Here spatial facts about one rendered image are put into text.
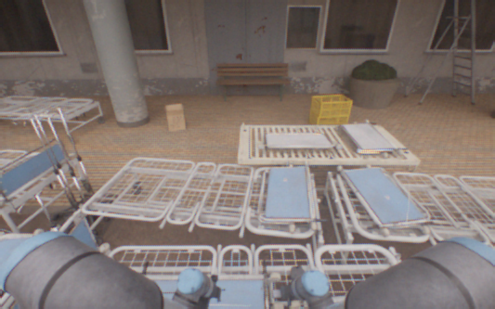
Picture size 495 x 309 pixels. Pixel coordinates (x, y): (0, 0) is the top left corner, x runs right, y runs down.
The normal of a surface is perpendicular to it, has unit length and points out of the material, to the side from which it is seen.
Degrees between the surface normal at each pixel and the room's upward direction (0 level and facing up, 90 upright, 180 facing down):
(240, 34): 90
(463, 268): 5
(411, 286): 29
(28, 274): 35
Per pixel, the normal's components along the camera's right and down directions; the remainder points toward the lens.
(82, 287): 0.30, -0.61
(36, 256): -0.11, -0.72
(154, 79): 0.01, 0.50
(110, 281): 0.60, -0.67
